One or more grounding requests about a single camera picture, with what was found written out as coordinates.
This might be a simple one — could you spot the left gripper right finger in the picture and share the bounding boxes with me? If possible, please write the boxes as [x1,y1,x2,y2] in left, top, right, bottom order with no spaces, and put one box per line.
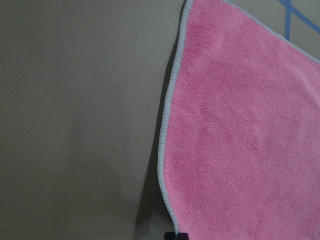
[176,232,189,240]

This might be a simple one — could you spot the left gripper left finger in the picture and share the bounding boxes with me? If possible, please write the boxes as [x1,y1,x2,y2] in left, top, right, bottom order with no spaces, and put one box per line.
[164,231,176,240]

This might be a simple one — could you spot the pink and grey towel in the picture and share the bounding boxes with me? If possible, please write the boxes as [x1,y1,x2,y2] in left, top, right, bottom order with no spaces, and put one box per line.
[157,0,320,240]

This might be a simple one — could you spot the blue tape grid lines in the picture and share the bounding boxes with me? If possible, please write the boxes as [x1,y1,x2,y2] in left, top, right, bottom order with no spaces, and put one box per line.
[277,0,320,41]

